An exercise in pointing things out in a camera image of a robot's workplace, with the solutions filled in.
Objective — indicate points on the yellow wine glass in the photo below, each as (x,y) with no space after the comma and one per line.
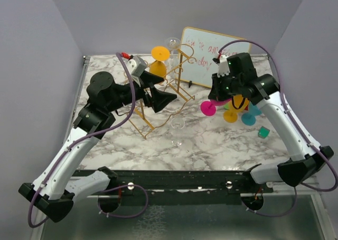
(236,105)

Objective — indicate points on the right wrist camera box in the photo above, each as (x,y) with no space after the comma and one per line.
(223,67)

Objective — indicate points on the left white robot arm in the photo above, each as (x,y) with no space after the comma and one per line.
(52,193)

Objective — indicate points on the green wine glass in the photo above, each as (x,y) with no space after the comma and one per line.
(226,106)

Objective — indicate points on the clear wine glass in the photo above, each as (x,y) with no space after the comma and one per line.
(172,44)
(177,128)

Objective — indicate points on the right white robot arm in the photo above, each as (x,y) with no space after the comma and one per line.
(237,75)

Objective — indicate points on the blue wine glass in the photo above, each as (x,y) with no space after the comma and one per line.
(249,118)

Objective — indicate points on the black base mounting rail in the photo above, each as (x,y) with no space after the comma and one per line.
(170,188)

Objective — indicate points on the teal green cube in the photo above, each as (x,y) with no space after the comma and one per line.
(263,132)

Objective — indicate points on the gold framed whiteboard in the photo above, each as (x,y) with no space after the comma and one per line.
(204,45)

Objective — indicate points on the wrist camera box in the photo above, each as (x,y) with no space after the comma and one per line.
(223,67)
(136,66)

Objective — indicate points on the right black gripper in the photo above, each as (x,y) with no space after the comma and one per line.
(216,93)

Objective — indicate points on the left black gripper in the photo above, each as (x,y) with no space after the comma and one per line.
(158,99)

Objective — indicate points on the orange wine glass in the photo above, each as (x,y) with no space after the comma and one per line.
(160,54)

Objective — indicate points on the gold wire glass rack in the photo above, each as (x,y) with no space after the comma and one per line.
(172,84)

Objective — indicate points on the pink wine glass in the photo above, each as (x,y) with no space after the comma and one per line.
(209,107)

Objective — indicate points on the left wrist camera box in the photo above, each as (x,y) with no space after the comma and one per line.
(136,66)

